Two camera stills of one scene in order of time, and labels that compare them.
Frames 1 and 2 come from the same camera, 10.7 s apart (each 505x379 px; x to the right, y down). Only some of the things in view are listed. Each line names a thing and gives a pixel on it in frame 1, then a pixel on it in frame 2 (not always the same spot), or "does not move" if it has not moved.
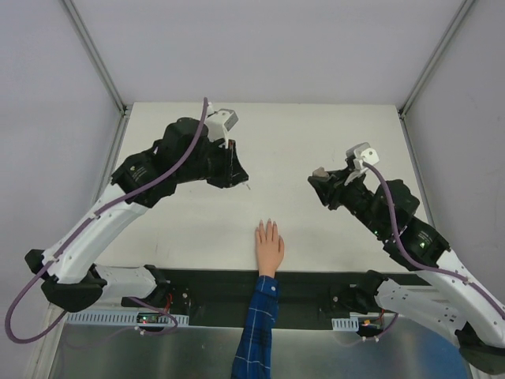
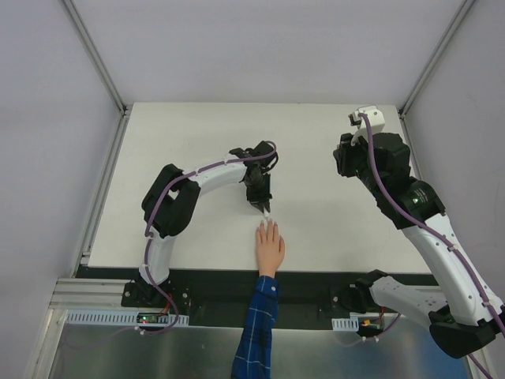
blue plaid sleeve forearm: x=253 y=359 does not move
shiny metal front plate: x=129 y=352 does not move
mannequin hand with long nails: x=270 y=248 does not move
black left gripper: x=227 y=165 → x=259 y=193
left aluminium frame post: x=124 y=108 does not move
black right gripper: x=336 y=186 → x=345 y=159
